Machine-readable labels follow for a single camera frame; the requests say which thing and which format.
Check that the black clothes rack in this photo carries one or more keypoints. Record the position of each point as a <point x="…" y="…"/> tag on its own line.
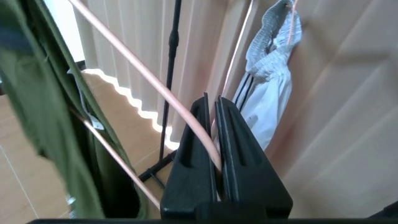
<point x="172" y="46"/>

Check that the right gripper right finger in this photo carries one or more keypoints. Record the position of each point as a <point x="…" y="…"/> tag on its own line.
<point x="252" y="186"/>

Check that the green printed garment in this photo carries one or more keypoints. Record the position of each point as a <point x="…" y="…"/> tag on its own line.
<point x="37" y="109"/>

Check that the pale grey shorts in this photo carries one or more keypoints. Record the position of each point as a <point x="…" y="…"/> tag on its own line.
<point x="267" y="93"/>

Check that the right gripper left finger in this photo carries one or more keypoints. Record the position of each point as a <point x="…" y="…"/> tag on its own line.
<point x="186" y="186"/>

